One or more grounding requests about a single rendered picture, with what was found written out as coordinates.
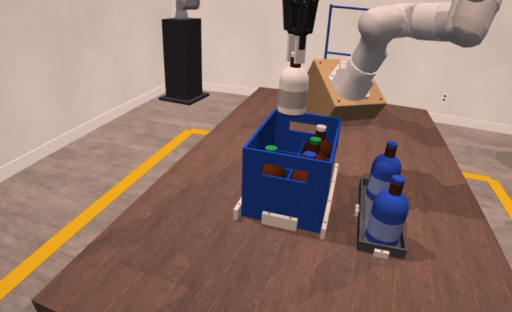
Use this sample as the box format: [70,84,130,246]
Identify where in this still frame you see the blue crate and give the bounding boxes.
[241,109,342,233]

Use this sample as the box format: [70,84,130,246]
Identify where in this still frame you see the blue bottle with white label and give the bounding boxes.
[366,141,401,200]

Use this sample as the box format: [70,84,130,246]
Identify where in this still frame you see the blue bottle with light blue label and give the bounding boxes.
[365,174,409,246]

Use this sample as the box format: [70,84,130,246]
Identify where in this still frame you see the white bottle with grey label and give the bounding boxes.
[278,52,309,117]

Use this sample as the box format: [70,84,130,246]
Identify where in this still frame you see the brown bottle with white cap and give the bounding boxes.
[304,125,332,159]

